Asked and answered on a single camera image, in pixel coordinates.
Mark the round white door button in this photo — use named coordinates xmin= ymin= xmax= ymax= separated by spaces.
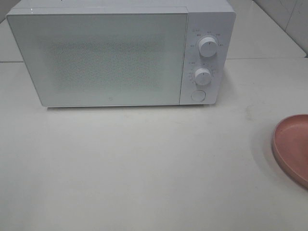
xmin=191 ymin=90 xmax=206 ymax=102

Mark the pink round plate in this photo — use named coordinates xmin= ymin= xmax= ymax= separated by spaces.
xmin=271 ymin=114 xmax=308 ymax=188

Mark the white microwave door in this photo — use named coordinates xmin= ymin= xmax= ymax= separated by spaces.
xmin=8 ymin=13 xmax=187 ymax=107

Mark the lower white control knob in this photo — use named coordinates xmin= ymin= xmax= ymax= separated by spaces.
xmin=193 ymin=68 xmax=212 ymax=86

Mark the white control knob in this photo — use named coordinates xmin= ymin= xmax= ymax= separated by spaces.
xmin=197 ymin=35 xmax=218 ymax=58
xmin=193 ymin=68 xmax=212 ymax=86

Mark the upper white control knob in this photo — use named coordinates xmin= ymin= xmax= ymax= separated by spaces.
xmin=197 ymin=35 xmax=218 ymax=58

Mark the white microwave oven body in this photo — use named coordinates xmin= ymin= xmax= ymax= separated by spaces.
xmin=6 ymin=0 xmax=236 ymax=107

